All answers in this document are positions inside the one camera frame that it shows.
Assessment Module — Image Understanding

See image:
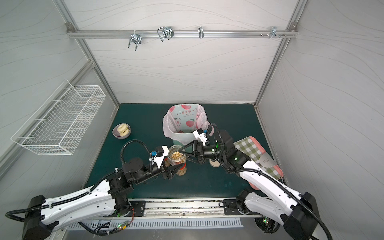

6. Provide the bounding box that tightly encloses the beige lid glass peanut jar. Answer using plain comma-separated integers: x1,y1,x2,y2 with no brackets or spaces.
168,145,187,166

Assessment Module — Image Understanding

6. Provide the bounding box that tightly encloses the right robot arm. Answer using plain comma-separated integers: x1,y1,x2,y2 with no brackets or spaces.
179,124,333,240

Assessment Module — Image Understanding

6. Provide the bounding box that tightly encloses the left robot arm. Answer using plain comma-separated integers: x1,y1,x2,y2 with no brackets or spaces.
5,140,184,240

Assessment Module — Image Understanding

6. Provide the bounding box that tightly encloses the red lid peanut jar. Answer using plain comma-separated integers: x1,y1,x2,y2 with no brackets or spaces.
164,159,171,168
176,164,187,176

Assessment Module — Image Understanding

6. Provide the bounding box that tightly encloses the green checkered cloth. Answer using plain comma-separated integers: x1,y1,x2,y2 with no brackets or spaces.
233,137,281,180

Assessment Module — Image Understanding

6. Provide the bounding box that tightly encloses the grey bowl with buns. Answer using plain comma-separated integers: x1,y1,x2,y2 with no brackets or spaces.
112,123,132,140

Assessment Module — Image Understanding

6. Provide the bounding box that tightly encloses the white vent strip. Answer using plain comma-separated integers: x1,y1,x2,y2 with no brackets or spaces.
68,218,244,231

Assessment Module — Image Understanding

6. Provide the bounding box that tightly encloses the pink tray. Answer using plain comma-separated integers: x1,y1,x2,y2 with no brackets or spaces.
232,136,284,190

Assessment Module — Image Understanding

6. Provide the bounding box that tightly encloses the metal hook clamp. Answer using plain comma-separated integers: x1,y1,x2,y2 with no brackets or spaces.
157,26,175,42

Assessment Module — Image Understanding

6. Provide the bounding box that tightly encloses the metal u-bolt clamp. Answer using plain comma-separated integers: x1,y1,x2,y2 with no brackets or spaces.
128,33,142,51

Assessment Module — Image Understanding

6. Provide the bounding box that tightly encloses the aluminium crossbar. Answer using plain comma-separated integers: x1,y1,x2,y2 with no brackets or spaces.
67,29,299,39

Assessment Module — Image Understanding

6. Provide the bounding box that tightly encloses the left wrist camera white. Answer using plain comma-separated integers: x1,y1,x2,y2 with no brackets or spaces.
149,146,169,169

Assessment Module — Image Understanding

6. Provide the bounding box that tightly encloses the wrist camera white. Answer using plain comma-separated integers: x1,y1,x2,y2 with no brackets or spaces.
149,146,169,169
193,129,209,146

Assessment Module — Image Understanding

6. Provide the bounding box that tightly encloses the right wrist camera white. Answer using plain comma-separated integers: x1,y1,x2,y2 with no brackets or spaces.
193,129,209,146

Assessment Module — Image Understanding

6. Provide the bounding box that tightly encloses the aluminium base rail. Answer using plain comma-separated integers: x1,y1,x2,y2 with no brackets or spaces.
59,196,307,221

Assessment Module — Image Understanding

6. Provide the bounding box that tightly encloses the white wire basket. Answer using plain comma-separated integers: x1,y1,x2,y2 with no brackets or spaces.
11,80,106,156

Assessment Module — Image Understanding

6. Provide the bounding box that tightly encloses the small metal ring clamp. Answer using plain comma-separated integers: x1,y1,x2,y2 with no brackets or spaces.
198,27,204,39

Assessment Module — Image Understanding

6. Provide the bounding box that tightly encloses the metal bracket clamp right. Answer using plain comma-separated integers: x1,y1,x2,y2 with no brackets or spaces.
260,27,287,39

